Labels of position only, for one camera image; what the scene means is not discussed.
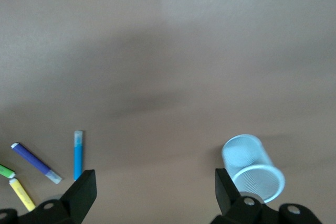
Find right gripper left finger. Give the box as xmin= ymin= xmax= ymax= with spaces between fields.
xmin=0 ymin=169 xmax=98 ymax=224

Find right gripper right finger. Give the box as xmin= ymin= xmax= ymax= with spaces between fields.
xmin=212 ymin=167 xmax=323 ymax=224

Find blue marker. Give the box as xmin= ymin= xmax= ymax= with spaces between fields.
xmin=73 ymin=130 xmax=86 ymax=182

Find yellow marker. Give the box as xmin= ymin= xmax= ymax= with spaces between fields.
xmin=8 ymin=177 xmax=36 ymax=212

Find light blue mesh cup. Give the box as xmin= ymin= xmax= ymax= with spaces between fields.
xmin=220 ymin=133 xmax=286 ymax=204

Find purple marker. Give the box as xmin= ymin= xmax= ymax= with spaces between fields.
xmin=10 ymin=142 xmax=64 ymax=185

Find green marker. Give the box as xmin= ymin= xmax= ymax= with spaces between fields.
xmin=0 ymin=164 xmax=16 ymax=179

